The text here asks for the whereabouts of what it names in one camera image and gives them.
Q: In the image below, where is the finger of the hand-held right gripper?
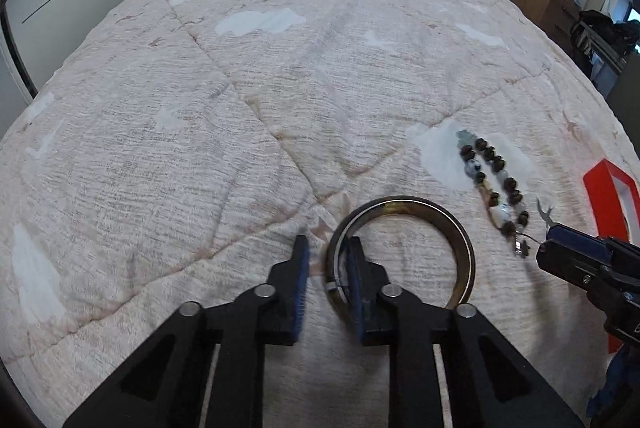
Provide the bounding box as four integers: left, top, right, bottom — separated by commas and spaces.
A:
545, 224, 613, 261
536, 241, 608, 294

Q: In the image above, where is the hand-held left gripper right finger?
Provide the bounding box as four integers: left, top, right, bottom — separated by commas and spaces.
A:
347, 235, 586, 428

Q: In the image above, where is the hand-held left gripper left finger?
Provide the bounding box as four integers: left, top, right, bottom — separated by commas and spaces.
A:
62, 235, 310, 428

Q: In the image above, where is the thin silver bangle with star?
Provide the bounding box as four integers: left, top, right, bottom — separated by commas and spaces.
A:
520, 197, 557, 243

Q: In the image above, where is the red jewelry box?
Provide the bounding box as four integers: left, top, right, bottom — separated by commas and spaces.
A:
582, 159, 640, 354

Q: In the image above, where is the brown stone bangle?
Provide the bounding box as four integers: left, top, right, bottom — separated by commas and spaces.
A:
325, 195, 476, 324

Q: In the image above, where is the blue cloth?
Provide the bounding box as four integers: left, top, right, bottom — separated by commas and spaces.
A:
587, 343, 640, 428

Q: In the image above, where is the dark furniture panel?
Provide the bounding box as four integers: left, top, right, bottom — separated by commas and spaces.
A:
606, 56, 640, 129

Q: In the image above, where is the beige patterned blanket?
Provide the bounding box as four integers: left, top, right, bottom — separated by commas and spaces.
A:
0, 0, 640, 428

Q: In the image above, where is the black bag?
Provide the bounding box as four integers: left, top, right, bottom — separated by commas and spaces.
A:
570, 10, 640, 79

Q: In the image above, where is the dark beaded bracelet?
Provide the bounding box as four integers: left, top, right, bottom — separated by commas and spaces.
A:
455, 129, 532, 259

